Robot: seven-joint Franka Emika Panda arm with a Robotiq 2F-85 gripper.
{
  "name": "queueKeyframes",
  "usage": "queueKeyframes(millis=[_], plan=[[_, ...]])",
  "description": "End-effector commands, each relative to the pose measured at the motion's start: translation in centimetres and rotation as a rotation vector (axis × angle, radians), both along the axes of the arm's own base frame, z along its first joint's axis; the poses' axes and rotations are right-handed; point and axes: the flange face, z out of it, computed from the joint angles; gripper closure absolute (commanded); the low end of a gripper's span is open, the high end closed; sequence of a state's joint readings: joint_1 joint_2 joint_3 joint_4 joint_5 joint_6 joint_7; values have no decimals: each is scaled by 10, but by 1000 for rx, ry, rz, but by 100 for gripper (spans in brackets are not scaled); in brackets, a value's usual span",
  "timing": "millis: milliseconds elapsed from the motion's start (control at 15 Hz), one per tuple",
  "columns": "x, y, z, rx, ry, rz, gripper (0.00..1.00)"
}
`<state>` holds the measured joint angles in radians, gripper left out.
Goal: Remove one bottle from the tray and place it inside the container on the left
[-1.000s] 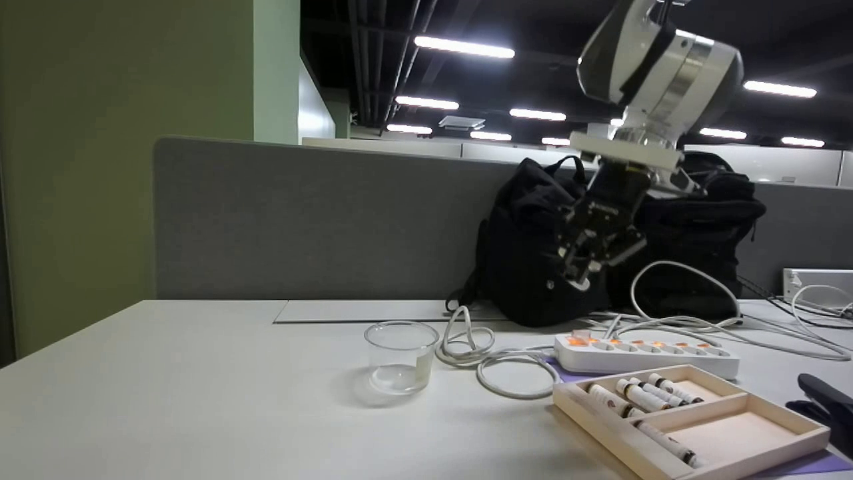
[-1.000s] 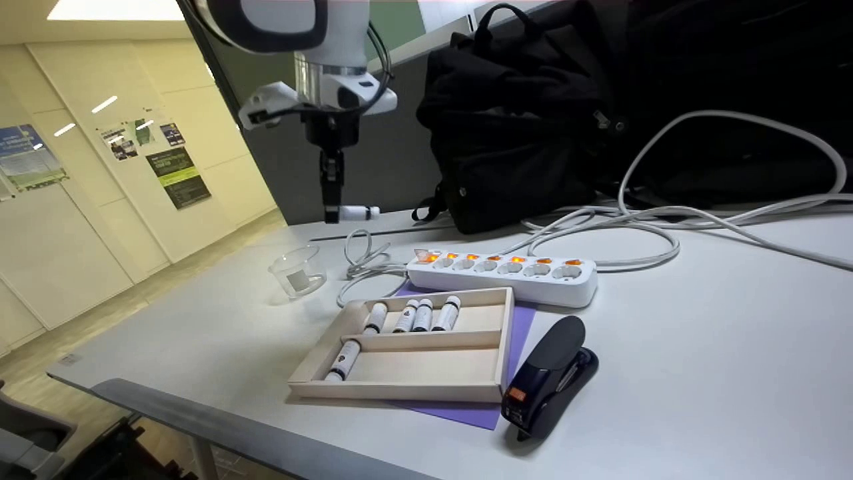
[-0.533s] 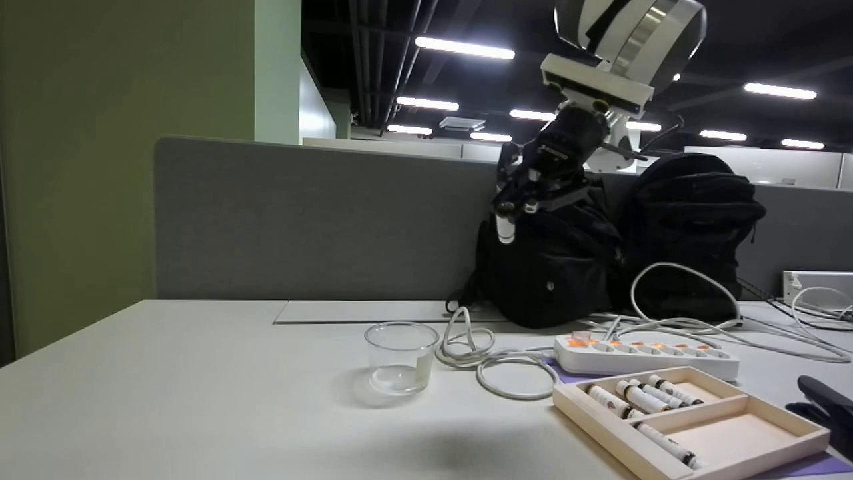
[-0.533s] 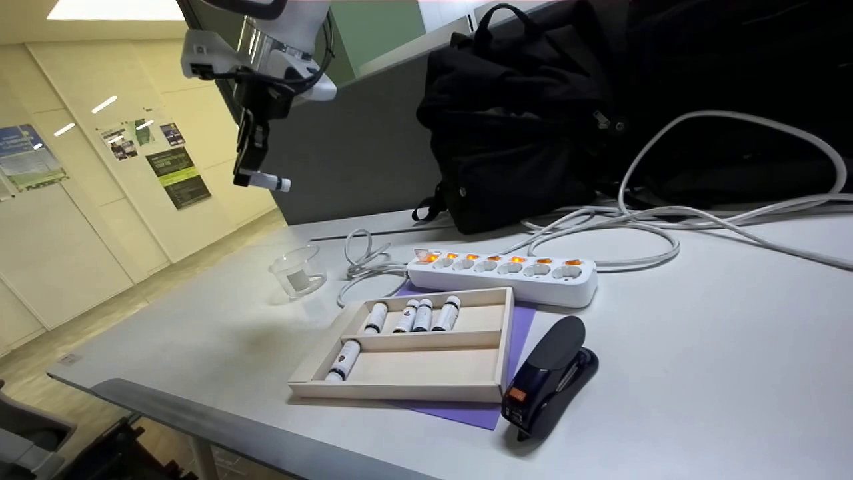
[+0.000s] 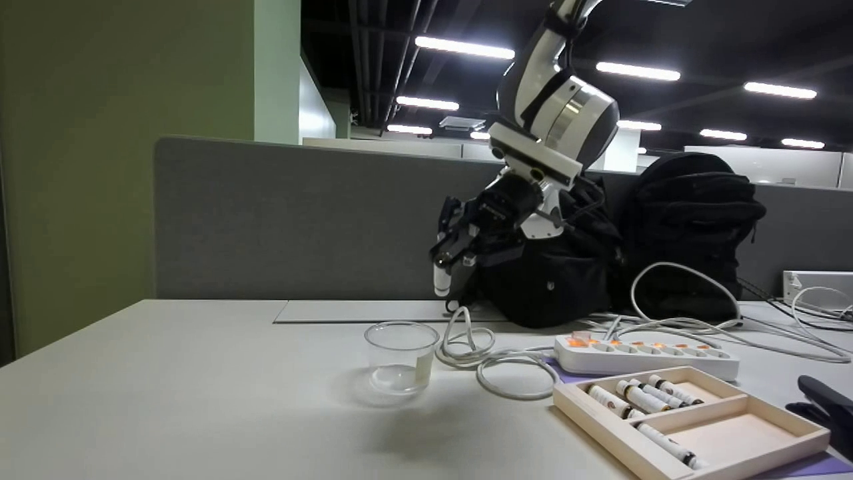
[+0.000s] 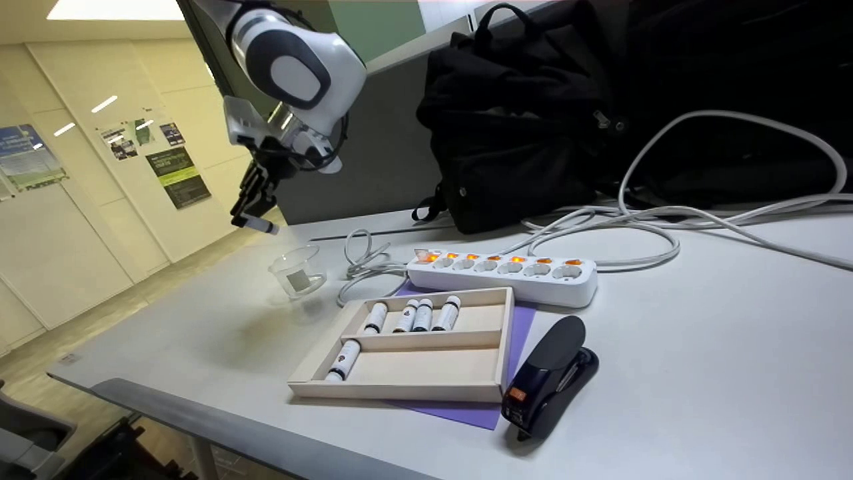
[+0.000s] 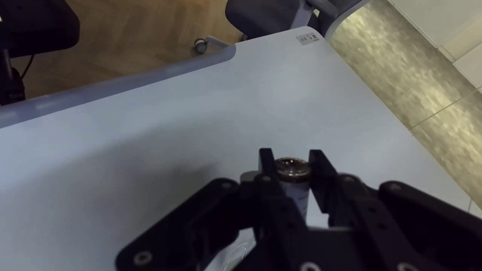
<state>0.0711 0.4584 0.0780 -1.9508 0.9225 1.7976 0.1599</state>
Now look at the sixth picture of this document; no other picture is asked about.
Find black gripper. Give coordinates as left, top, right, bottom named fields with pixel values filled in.
left=228, top=142, right=296, bottom=227

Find small white bottle dark band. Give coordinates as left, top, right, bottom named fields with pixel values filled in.
left=411, top=297, right=436, bottom=333
left=321, top=337, right=365, bottom=383
left=392, top=299, right=420, bottom=337
left=356, top=299, right=392, bottom=337
left=233, top=210, right=280, bottom=237
left=432, top=294, right=463, bottom=333

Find wooden compartment tray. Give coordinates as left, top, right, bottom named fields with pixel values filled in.
left=285, top=285, right=516, bottom=409

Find clear plastic cup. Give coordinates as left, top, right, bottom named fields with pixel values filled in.
left=264, top=245, right=331, bottom=309

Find gray desk divider panel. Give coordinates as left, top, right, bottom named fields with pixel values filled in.
left=273, top=17, right=500, bottom=223

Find large white ceiling light panel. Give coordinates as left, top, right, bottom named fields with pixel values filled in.
left=46, top=0, right=187, bottom=23

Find white power strip orange switches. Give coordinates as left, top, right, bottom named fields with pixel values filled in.
left=403, top=249, right=599, bottom=313

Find black backpack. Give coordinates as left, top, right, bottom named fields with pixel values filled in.
left=411, top=0, right=635, bottom=237

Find purple paper sheet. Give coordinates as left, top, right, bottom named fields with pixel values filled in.
left=387, top=279, right=541, bottom=435

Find black office chair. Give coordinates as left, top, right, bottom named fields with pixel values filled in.
left=0, top=390, right=195, bottom=480

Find black stapler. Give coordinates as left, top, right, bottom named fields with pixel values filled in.
left=497, top=315, right=601, bottom=438

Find large black bag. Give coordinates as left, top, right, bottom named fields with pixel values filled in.
left=611, top=0, right=853, bottom=210

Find dark green wall poster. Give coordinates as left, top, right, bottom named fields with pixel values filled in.
left=144, top=143, right=213, bottom=214

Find thin white coiled cable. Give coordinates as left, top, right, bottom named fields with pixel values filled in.
left=333, top=227, right=412, bottom=303

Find blue wall poster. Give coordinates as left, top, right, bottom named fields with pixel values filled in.
left=0, top=122, right=68, bottom=195

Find thin white cable bundle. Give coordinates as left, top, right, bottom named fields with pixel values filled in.
left=521, top=195, right=853, bottom=270

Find thick white power cord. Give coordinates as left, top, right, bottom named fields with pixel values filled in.
left=503, top=109, right=849, bottom=275

